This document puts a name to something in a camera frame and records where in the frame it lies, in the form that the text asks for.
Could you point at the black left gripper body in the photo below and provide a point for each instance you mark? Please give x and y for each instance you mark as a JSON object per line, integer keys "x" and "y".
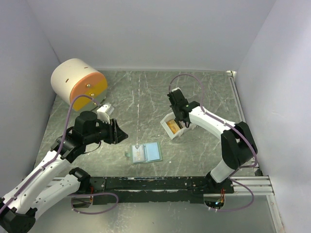
{"x": 104, "y": 131}

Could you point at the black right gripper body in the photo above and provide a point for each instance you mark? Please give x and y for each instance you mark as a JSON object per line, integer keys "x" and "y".
{"x": 176, "y": 116}

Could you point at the green card holder wallet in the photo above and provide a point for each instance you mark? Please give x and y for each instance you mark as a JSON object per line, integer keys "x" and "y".
{"x": 152, "y": 153}

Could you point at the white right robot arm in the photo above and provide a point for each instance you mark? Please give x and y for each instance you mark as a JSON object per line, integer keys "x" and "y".
{"x": 237, "y": 143}

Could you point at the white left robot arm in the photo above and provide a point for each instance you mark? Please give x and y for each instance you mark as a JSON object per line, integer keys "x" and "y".
{"x": 20, "y": 208}

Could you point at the white plastic card tray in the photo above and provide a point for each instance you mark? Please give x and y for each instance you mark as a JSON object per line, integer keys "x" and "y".
{"x": 172, "y": 136}

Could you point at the stack of cards in tray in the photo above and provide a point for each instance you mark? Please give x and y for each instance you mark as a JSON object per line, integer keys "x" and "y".
{"x": 175, "y": 125}

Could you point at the round white drawer cabinet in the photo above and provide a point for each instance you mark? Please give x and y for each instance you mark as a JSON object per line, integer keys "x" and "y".
{"x": 75, "y": 77}

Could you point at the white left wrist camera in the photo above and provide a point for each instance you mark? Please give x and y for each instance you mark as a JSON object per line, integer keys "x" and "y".
{"x": 104, "y": 112}

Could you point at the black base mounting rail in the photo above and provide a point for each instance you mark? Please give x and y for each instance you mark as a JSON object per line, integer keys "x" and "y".
{"x": 190, "y": 189}

